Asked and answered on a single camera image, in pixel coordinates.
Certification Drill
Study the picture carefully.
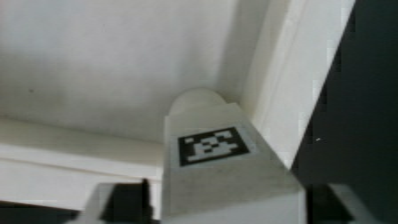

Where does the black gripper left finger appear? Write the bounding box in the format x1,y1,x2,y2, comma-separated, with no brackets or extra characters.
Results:
73,179,157,224

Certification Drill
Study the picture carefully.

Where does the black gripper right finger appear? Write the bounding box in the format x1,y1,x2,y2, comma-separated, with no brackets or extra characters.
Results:
306,184,386,224

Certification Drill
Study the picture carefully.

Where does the white square tabletop part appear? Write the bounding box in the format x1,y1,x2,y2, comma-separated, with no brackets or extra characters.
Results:
0,0,359,209

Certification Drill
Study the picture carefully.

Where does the white table leg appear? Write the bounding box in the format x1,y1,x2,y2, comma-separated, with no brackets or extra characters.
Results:
162,88,308,224

